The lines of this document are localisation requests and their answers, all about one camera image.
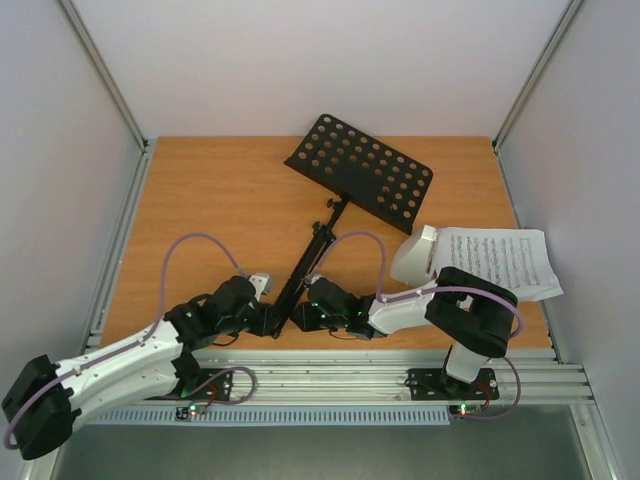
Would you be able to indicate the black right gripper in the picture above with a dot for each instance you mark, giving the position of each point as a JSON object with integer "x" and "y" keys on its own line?
{"x": 305, "y": 316}

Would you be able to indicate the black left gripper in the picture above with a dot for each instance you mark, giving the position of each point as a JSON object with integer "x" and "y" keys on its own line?
{"x": 264, "y": 327}

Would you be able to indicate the white metronome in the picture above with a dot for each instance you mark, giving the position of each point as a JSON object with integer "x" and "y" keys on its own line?
{"x": 411, "y": 264}

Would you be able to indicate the black tripod music stand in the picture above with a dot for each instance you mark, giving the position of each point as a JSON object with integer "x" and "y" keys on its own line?
{"x": 361, "y": 170}

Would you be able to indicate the sheet music page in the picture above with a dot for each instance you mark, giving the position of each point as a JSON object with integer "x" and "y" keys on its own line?
{"x": 514, "y": 259}

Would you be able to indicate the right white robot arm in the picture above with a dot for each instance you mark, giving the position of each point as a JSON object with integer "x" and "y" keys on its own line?
{"x": 479, "y": 316}

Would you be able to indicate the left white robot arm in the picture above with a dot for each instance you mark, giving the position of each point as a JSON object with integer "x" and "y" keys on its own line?
{"x": 49, "y": 400}

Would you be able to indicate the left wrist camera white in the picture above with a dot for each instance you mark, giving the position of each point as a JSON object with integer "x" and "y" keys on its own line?
{"x": 262, "y": 283}

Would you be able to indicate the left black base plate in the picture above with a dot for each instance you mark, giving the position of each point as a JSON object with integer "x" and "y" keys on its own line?
{"x": 209, "y": 383}

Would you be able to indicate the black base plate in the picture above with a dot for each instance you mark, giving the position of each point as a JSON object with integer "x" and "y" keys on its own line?
{"x": 209, "y": 383}
{"x": 430, "y": 384}

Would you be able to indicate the aluminium front rail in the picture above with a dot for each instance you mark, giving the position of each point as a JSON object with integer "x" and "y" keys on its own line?
{"x": 376, "y": 377}

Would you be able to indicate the grey slotted cable duct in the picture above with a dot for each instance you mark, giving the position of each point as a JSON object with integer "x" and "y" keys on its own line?
{"x": 271, "y": 416}

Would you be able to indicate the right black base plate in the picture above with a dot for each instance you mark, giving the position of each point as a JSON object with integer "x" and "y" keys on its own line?
{"x": 430, "y": 384}

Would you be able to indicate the aluminium frame rail right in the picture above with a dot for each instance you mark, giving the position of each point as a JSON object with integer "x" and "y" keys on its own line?
{"x": 552, "y": 45}

